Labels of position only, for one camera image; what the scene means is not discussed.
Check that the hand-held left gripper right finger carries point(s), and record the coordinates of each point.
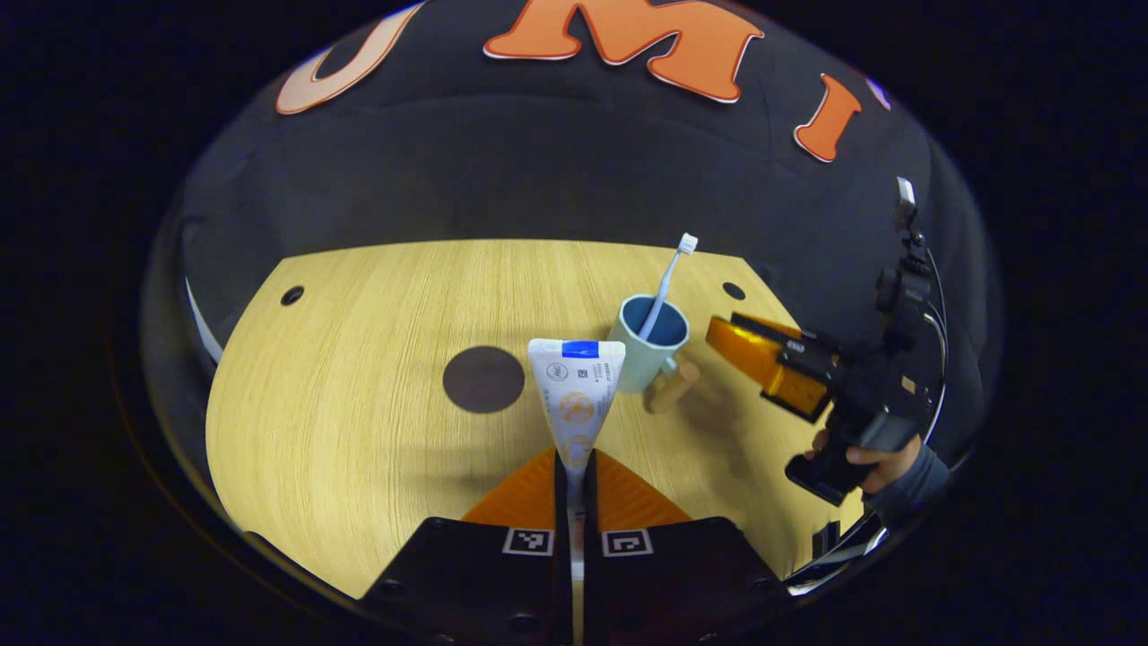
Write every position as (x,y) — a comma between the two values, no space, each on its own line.
(590,511)

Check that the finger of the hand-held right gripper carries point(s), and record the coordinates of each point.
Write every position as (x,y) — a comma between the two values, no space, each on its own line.
(771,325)
(753,359)

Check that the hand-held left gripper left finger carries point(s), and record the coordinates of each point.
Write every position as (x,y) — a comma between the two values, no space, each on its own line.
(561,511)

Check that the light blue toothbrush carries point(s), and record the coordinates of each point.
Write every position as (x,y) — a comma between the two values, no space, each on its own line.
(668,278)

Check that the white toothpaste tube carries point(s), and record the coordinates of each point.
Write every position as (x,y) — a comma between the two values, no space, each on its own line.
(574,386)

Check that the dark round coaster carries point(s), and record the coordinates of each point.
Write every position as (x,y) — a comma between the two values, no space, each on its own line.
(483,379)

